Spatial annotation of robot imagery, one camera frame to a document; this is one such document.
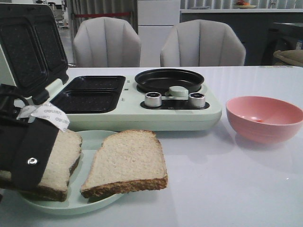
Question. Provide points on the bread slice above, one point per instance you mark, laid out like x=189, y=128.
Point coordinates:
x=62, y=162
x=128, y=161

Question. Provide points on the pink plastic bowl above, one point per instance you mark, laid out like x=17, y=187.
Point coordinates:
x=282, y=120

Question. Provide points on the green breakfast maker lid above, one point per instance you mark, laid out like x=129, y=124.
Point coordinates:
x=31, y=52

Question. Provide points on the green breakfast maker base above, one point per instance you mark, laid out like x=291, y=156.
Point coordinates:
x=115, y=103

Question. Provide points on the left silver control knob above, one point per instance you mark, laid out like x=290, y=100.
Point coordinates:
x=153, y=99

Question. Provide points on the silver control knob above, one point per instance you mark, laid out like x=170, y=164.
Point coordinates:
x=153, y=99
x=196, y=100

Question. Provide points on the black round frying pan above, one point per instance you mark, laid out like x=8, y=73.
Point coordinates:
x=160, y=80

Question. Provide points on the right silver control knob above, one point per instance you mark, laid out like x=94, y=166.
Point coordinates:
x=196, y=100

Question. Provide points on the light green round plate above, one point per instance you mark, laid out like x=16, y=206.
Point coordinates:
x=75, y=203

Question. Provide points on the right grey upholstered chair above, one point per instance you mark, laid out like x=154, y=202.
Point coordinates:
x=200, y=43

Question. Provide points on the grey upholstered chair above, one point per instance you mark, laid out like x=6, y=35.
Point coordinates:
x=200, y=43
x=106, y=42

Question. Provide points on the left grey upholstered chair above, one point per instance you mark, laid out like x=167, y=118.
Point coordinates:
x=106, y=42

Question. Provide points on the white cabinet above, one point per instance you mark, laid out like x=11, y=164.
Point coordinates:
x=155, y=20

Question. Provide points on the red barrier belt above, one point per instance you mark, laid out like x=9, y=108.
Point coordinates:
x=103, y=15

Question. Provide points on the white label tape strip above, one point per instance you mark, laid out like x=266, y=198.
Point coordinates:
x=48, y=112

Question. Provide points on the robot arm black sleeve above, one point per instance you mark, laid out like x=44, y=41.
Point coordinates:
x=25, y=146

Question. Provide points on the fruit plate on counter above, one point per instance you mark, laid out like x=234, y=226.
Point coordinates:
x=242, y=4

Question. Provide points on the tan cushion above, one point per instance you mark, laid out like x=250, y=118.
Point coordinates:
x=290, y=57

